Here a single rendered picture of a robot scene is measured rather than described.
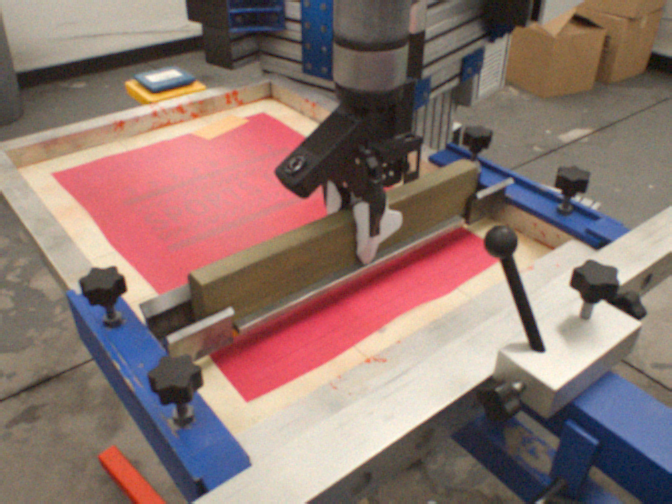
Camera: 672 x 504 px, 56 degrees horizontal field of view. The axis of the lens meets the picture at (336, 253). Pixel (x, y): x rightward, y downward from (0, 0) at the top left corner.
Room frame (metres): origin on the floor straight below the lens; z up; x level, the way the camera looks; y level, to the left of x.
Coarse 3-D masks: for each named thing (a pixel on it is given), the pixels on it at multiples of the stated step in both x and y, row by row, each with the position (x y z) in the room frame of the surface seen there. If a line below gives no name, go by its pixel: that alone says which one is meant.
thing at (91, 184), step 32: (96, 160) 0.95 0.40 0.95; (128, 160) 0.95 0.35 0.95; (160, 160) 0.95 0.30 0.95; (192, 160) 0.95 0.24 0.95; (96, 192) 0.84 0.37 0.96; (96, 224) 0.75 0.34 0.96; (128, 224) 0.75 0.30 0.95; (256, 224) 0.75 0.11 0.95; (128, 256) 0.67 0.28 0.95; (160, 256) 0.67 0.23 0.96; (192, 256) 0.67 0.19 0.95; (224, 256) 0.67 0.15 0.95; (160, 288) 0.61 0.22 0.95; (352, 288) 0.61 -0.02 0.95; (288, 320) 0.55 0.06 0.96; (320, 320) 0.55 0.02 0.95; (352, 320) 0.55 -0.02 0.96; (384, 320) 0.55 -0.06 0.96; (224, 352) 0.49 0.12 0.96; (256, 352) 0.49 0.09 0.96; (288, 352) 0.49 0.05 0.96; (320, 352) 0.49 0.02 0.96; (256, 384) 0.45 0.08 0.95
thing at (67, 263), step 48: (192, 96) 1.14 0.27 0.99; (240, 96) 1.18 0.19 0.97; (288, 96) 1.18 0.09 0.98; (0, 144) 0.94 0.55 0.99; (48, 144) 0.95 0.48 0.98; (96, 144) 1.00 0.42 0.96; (0, 192) 0.80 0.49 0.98; (48, 240) 0.66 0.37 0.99; (576, 240) 0.66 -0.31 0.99; (528, 288) 0.56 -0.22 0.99; (432, 336) 0.48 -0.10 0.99; (336, 384) 0.42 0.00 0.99; (288, 432) 0.36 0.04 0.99
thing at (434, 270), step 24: (264, 120) 1.11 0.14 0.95; (192, 144) 1.01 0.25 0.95; (216, 144) 1.01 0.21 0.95; (240, 144) 1.01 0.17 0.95; (288, 144) 1.01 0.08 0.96; (288, 216) 0.77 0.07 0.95; (312, 216) 0.77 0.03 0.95; (456, 240) 0.71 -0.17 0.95; (480, 240) 0.71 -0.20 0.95; (408, 264) 0.66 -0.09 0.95; (432, 264) 0.66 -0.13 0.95; (456, 264) 0.66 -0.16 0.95; (480, 264) 0.66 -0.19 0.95; (384, 288) 0.61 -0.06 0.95; (408, 288) 0.61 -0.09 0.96; (432, 288) 0.61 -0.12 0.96; (456, 288) 0.61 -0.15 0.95
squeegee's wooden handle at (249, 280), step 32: (416, 192) 0.66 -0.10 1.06; (448, 192) 0.70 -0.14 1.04; (320, 224) 0.59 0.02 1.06; (352, 224) 0.60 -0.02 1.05; (416, 224) 0.66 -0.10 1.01; (256, 256) 0.53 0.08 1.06; (288, 256) 0.54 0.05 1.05; (320, 256) 0.57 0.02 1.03; (352, 256) 0.60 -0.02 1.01; (192, 288) 0.50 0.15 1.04; (224, 288) 0.50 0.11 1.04; (256, 288) 0.52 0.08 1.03; (288, 288) 0.54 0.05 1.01
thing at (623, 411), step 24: (600, 384) 0.37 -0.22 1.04; (624, 384) 0.37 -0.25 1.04; (528, 408) 0.38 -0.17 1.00; (576, 408) 0.35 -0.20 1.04; (600, 408) 0.34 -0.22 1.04; (624, 408) 0.34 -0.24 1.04; (648, 408) 0.34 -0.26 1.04; (552, 432) 0.36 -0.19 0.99; (600, 432) 0.33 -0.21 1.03; (624, 432) 0.32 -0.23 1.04; (648, 432) 0.32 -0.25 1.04; (600, 456) 0.32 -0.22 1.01; (624, 456) 0.31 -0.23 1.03; (648, 456) 0.30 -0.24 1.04; (624, 480) 0.30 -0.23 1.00; (648, 480) 0.29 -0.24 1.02
